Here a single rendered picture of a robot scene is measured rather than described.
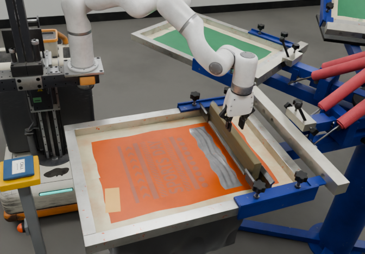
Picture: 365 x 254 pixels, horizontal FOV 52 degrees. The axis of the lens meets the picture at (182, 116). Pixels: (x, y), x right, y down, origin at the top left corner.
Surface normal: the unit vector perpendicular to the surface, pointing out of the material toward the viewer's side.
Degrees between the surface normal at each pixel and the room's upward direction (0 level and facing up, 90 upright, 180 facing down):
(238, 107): 93
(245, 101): 91
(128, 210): 0
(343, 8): 32
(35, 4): 90
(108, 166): 0
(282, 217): 0
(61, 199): 90
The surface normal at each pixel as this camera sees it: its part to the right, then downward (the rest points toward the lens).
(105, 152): 0.06, -0.81
